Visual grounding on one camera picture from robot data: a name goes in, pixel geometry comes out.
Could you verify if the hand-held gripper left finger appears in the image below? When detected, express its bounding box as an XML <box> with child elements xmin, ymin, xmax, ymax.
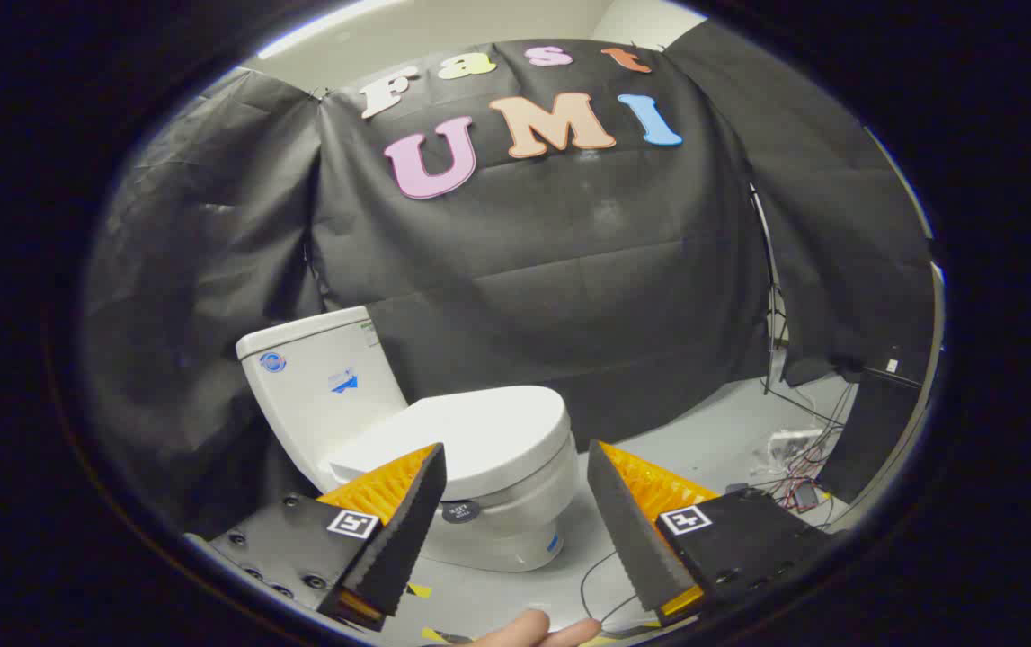
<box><xmin>184</xmin><ymin>442</ymin><xmax>449</xmax><ymax>633</ymax></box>

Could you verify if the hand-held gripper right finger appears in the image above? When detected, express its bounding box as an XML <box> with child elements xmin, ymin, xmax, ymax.
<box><xmin>587</xmin><ymin>439</ymin><xmax>840</xmax><ymax>628</ymax></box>

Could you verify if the white toilet lid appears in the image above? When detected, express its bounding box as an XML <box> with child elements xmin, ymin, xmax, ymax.
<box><xmin>328</xmin><ymin>386</ymin><xmax>573</xmax><ymax>501</ymax></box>

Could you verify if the white ceramic toilet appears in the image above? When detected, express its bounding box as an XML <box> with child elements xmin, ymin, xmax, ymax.
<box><xmin>236</xmin><ymin>306</ymin><xmax>581</xmax><ymax>573</ymax></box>

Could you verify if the black box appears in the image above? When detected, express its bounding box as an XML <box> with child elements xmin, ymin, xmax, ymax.
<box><xmin>816</xmin><ymin>364</ymin><xmax>927</xmax><ymax>504</ymax></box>

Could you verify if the black backdrop cloth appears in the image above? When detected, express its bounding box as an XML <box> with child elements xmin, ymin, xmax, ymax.
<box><xmin>79</xmin><ymin>22</ymin><xmax>938</xmax><ymax>540</ymax></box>

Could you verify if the thin black stand pole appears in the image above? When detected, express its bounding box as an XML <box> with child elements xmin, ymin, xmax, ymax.
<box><xmin>747</xmin><ymin>184</ymin><xmax>791</xmax><ymax>396</ymax></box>

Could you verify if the thin black floor cable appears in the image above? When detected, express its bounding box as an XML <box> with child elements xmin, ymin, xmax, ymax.
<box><xmin>579</xmin><ymin>550</ymin><xmax>660</xmax><ymax>632</ymax></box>

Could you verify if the tangle of floor cables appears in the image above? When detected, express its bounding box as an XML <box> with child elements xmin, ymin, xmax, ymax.
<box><xmin>749</xmin><ymin>382</ymin><xmax>858</xmax><ymax>527</ymax></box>

